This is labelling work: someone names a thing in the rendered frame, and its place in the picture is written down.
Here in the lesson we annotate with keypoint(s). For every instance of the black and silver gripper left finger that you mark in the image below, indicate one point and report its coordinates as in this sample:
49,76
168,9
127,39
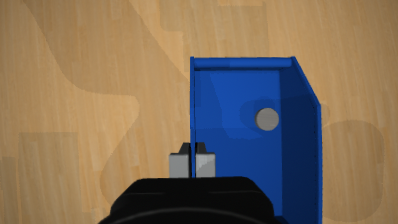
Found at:
180,164

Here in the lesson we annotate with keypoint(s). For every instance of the grey metal disc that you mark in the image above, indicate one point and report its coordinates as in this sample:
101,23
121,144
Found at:
266,119

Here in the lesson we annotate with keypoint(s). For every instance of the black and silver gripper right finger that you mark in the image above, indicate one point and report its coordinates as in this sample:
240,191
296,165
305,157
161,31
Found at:
205,162

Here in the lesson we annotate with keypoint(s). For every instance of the blue open-front bin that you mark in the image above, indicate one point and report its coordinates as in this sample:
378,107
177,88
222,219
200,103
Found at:
286,162

